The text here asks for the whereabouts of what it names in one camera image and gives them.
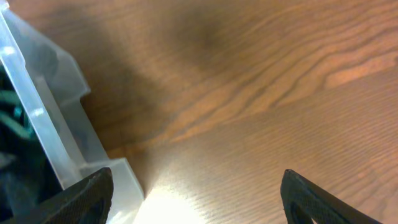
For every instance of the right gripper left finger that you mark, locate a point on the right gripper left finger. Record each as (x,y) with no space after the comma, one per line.
(87,201)

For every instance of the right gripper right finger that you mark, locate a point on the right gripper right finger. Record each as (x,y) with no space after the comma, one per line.
(305,202)

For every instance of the dark green-black garment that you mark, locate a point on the dark green-black garment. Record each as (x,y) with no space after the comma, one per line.
(27,178)

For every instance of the green garment with tape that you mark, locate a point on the green garment with tape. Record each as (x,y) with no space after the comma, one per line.
(14,117)

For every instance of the clear plastic storage bin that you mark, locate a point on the clear plastic storage bin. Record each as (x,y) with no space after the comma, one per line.
(50,85)

